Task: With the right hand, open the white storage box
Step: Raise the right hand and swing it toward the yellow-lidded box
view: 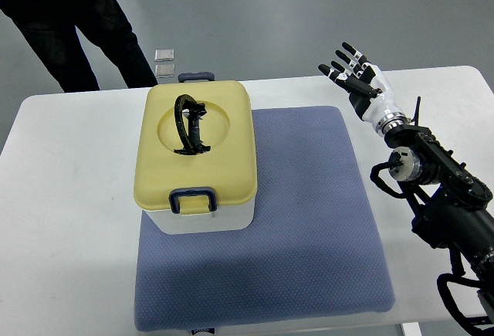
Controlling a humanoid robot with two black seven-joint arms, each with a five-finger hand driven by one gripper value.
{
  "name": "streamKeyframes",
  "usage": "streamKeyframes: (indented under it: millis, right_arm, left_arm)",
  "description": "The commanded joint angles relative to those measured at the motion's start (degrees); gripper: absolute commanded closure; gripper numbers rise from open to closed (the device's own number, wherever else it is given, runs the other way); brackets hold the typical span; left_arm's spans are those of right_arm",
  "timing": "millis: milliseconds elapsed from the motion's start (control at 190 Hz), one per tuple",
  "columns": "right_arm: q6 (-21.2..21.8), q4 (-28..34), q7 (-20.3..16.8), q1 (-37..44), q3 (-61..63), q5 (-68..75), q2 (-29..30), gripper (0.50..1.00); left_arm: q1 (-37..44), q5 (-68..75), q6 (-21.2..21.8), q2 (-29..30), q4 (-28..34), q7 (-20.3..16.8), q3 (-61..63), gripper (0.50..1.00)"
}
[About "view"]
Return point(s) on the lower metal floor plate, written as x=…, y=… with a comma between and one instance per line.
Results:
x=164, y=70

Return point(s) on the yellow storage box lid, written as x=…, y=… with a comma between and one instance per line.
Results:
x=196, y=151

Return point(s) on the dark label under mat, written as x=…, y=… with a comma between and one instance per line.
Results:
x=208, y=331

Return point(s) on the person in black clothes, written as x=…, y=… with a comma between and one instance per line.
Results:
x=51, y=28

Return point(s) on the white storage box base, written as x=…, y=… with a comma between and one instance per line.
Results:
x=224, y=218

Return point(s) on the metal floor plate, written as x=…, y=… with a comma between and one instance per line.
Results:
x=164, y=70
x=162, y=55

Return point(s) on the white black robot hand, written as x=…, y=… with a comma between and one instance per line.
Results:
x=370, y=93

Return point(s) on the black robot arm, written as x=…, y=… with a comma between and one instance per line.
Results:
x=449, y=206

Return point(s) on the upper metal floor plate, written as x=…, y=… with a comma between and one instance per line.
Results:
x=162, y=55

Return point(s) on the blue textured mat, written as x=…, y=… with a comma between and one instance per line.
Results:
x=311, y=250

